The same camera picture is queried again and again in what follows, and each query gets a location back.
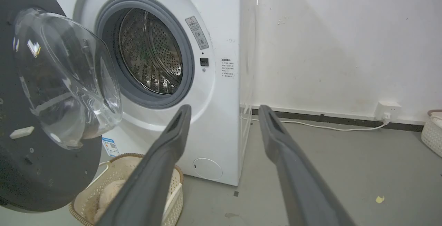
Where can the cream woven laundry basket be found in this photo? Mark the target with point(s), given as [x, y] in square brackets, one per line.
[172, 198]

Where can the white wall power socket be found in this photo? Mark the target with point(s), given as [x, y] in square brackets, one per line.
[387, 110]

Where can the beige cloth in basket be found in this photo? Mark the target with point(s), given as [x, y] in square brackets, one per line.
[107, 193]

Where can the white perforated laundry basket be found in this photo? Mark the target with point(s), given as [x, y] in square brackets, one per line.
[431, 134]

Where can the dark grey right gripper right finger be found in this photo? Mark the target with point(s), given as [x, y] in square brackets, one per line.
[297, 177]

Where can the white front-load washing machine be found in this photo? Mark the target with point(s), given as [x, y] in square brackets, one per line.
[214, 81]

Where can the yellow paper scrap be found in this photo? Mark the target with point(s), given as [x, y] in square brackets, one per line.
[380, 199]

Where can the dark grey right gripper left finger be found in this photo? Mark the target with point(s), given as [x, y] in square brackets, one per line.
[152, 170]

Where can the dark grey washing machine door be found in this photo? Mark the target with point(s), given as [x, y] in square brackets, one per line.
[45, 115]

